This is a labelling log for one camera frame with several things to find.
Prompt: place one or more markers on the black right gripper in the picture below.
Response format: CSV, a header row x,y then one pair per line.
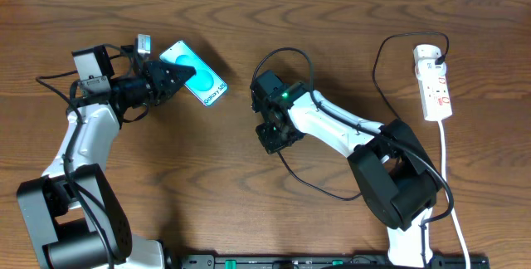
x,y
270,144

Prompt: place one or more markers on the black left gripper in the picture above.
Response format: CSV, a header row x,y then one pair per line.
x,y
157,80

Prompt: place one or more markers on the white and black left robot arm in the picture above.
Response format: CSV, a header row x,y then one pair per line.
x,y
71,213

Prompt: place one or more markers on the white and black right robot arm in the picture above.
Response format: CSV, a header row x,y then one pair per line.
x,y
395,177

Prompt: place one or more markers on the white power strip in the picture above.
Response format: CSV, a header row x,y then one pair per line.
x,y
431,75

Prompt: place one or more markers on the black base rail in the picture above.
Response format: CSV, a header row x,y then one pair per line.
x,y
235,262

